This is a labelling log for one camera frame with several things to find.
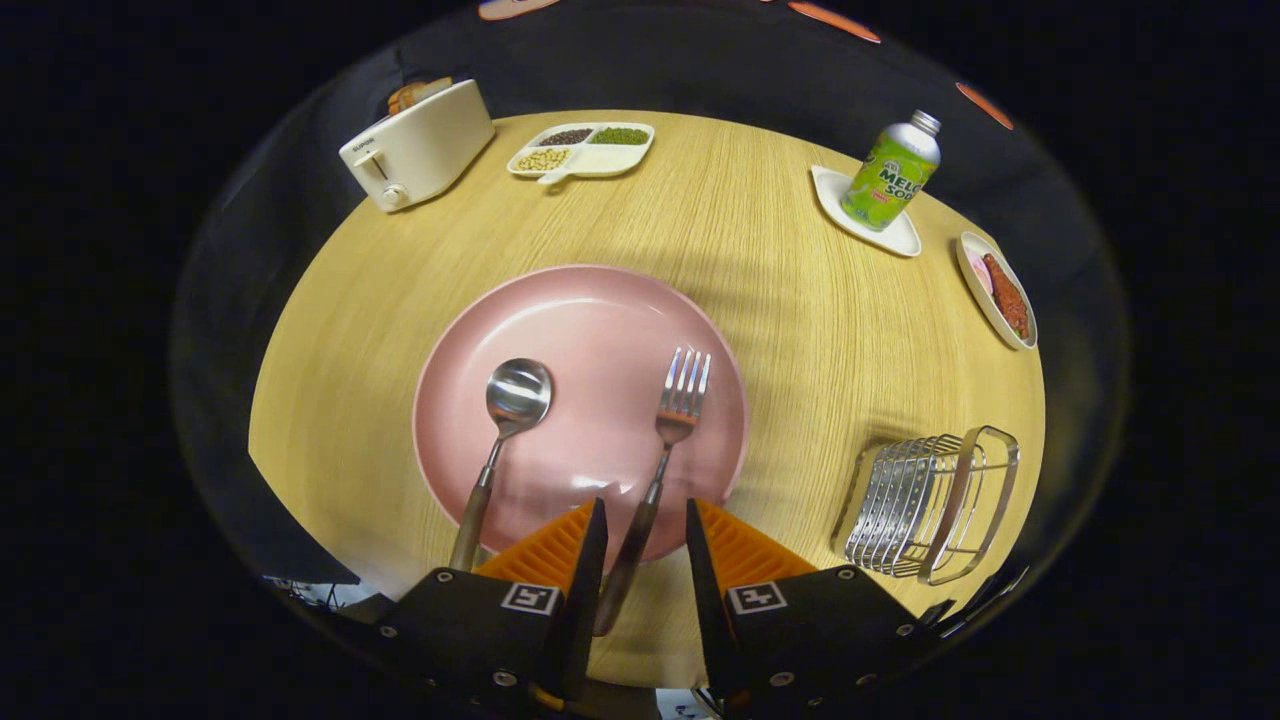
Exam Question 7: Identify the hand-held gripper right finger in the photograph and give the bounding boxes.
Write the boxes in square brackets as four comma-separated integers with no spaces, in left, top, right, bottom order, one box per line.
[685,497,956,716]

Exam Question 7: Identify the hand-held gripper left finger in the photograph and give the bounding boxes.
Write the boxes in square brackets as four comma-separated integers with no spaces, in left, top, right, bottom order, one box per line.
[375,497,609,716]

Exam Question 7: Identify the metal fork with brown handle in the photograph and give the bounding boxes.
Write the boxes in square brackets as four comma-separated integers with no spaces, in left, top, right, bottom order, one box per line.
[593,347,713,638]

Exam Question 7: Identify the metal spoon with brown handle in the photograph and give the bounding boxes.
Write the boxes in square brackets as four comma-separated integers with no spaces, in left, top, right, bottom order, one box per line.
[448,358,554,573]

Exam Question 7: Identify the perforated metal basket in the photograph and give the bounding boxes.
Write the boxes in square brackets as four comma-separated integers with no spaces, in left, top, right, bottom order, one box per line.
[830,425,1021,587]

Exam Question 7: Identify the pink round plate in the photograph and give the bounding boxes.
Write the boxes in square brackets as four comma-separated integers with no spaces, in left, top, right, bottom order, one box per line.
[412,264,749,571]

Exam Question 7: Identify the white oval plate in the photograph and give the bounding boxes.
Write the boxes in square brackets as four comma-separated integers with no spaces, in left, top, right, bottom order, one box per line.
[956,231,1039,351]

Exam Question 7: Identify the brown meat piece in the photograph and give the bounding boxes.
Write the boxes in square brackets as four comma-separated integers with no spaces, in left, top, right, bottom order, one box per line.
[983,253,1031,341]

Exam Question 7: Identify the white square coaster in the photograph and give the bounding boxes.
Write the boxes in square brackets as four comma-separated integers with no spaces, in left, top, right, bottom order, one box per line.
[811,165,922,258]

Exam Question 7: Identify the white divided dish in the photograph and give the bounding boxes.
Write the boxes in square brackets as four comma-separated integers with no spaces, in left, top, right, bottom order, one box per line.
[506,122,656,187]

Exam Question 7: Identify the green soda bottle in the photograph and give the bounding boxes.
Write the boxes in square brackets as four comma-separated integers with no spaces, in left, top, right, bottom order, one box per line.
[840,110,942,233]

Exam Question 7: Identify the white toaster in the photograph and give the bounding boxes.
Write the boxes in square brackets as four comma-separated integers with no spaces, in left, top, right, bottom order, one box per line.
[338,78,496,213]

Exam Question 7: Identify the toasted bread slices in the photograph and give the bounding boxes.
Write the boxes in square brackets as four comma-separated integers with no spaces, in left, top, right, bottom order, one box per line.
[387,76,454,114]

